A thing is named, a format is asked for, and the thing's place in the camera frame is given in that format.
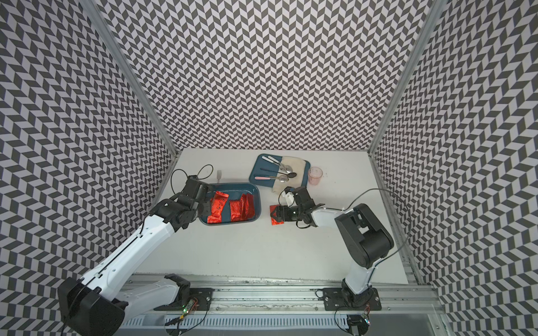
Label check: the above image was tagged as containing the red foil tea bag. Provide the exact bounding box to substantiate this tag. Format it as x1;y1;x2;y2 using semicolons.
229;193;256;222
207;191;229;224
270;204;285;225

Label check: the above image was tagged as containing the teal plastic storage box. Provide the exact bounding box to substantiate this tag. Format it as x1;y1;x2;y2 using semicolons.
199;183;261;226

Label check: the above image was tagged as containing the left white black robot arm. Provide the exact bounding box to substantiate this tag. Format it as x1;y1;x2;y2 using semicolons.
57;175;212;335

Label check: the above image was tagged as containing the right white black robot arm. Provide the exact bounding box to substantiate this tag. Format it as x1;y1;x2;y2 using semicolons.
270;187;395;306

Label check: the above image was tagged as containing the black metal spoon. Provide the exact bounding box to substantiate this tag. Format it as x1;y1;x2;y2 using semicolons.
261;168;297;179

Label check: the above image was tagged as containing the beige folded cloth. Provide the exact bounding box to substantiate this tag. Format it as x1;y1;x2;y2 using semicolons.
272;156;307;194

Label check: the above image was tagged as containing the pink translucent cup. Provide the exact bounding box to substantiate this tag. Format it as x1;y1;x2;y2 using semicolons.
308;167;324;186

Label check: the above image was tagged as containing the teal flat tray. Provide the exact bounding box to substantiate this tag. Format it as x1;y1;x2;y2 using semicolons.
249;153;311;193

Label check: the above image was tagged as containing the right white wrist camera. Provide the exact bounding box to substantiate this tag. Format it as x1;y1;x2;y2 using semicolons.
281;190;295;207

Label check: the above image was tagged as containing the pink handle spoon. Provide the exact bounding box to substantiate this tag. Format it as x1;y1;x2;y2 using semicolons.
254;176;289;183

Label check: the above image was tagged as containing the white handle spoon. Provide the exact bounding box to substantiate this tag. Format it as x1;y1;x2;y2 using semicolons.
262;155;293;173

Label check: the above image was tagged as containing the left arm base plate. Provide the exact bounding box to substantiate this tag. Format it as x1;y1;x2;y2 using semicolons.
154;288;214;312

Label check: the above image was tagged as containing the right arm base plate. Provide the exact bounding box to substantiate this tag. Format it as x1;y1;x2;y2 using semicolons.
322;287;382;312

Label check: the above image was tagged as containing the aluminium front rail frame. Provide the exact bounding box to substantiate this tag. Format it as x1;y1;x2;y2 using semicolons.
121;276;454;335

